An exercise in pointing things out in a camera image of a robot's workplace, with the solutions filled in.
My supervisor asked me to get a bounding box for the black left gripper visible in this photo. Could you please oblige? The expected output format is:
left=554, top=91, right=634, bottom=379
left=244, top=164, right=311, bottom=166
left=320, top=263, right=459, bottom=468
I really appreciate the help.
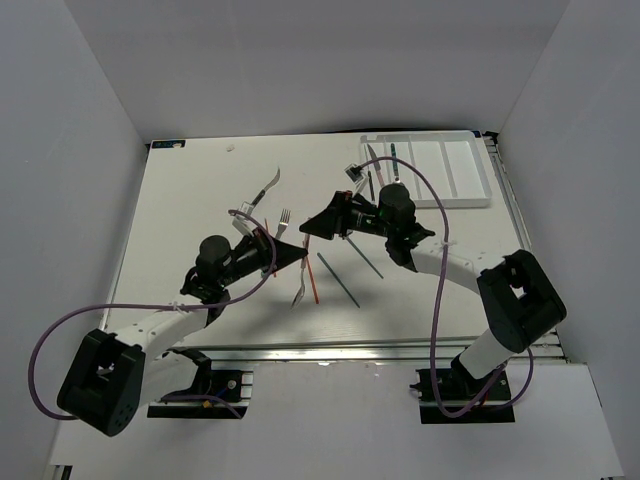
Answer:
left=219, top=227, right=307, bottom=288

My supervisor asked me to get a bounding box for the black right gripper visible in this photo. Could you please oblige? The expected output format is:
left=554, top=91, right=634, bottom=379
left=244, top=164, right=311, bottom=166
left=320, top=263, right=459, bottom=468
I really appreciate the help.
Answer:
left=299, top=191, right=394, bottom=242

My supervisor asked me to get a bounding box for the orange chopstick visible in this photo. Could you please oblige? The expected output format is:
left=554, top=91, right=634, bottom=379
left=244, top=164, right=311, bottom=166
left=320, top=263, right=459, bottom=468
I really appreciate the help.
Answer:
left=264, top=217, right=277, bottom=278
left=304, top=234, right=320, bottom=305

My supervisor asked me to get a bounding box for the fork with teal handle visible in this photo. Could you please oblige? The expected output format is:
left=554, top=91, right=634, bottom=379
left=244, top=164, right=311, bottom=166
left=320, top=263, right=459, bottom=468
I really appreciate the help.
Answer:
left=274, top=209, right=291, bottom=239

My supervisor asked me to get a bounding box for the teal chopstick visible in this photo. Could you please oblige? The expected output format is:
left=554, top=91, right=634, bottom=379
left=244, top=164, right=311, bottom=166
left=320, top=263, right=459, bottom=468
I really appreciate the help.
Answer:
left=346, top=237, right=384, bottom=279
left=316, top=252, right=361, bottom=308

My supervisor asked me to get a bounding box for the spoon with pink handle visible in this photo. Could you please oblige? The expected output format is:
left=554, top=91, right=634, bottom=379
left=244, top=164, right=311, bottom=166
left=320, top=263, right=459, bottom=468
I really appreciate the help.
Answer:
left=290, top=258, right=307, bottom=309

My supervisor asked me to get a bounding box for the curved blade dark-handled knife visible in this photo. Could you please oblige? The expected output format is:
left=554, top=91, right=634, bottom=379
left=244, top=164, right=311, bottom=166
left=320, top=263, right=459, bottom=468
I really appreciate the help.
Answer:
left=251, top=167, right=281, bottom=207

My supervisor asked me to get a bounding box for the knife with black handle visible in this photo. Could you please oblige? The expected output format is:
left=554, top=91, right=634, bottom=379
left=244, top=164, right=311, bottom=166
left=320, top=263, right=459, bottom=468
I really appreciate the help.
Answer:
left=365, top=143, right=376, bottom=203

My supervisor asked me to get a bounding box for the knife with pink handle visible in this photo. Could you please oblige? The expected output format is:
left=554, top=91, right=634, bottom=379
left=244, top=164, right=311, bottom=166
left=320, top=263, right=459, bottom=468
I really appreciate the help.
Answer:
left=367, top=144, right=386, bottom=188

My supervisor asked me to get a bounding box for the spoon with teal handle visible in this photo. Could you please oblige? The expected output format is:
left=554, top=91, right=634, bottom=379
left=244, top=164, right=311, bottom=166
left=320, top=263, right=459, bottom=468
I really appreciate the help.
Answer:
left=390, top=142, right=401, bottom=184

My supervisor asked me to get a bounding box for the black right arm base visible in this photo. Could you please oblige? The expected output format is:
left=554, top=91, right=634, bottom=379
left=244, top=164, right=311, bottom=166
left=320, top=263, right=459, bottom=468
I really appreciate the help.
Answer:
left=409, top=368, right=515, bottom=425

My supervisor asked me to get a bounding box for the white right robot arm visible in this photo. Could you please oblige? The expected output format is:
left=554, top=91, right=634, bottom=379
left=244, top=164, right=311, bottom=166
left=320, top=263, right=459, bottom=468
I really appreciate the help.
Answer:
left=300, top=184, right=567, bottom=399

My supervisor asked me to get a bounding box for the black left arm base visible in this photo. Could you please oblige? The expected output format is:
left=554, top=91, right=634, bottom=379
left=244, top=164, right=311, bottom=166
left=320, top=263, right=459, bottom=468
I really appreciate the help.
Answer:
left=140, top=348, right=253, bottom=420

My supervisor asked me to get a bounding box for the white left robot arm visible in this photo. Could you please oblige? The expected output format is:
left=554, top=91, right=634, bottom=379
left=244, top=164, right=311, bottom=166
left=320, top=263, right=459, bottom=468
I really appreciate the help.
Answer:
left=57, top=230, right=308, bottom=436

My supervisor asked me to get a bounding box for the white compartment utensil tray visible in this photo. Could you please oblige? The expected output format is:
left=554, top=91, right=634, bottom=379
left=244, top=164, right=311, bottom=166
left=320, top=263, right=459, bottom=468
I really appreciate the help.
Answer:
left=360, top=131, right=492, bottom=209

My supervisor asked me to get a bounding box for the small label sticker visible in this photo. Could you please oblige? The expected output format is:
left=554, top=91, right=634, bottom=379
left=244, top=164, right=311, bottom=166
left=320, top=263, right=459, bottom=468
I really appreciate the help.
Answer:
left=150, top=139, right=186, bottom=149

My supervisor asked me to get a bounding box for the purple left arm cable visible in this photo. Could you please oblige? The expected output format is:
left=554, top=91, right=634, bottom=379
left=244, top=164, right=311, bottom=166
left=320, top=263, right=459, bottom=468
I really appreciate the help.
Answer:
left=28, top=208, right=279, bottom=420

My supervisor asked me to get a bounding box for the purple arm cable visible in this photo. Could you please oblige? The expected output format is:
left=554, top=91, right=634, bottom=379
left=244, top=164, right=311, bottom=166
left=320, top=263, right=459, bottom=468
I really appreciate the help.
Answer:
left=355, top=156, right=535, bottom=417
left=28, top=208, right=279, bottom=420

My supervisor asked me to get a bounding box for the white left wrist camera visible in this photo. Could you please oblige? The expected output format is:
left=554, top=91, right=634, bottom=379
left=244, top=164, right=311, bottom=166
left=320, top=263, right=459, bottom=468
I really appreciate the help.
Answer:
left=232, top=202, right=255, bottom=236

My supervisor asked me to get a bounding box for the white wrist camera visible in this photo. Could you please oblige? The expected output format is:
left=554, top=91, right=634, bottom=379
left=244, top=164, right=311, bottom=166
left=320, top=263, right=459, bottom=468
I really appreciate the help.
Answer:
left=232, top=202, right=255, bottom=236
left=345, top=164, right=364, bottom=184

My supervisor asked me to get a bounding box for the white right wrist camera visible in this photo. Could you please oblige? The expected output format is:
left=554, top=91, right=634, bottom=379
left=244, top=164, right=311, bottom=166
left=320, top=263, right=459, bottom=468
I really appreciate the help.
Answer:
left=345, top=164, right=364, bottom=184

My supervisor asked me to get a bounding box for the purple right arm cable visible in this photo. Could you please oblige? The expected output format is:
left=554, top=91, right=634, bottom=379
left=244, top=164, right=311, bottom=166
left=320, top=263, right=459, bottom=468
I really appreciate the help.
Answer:
left=355, top=156, right=535, bottom=417

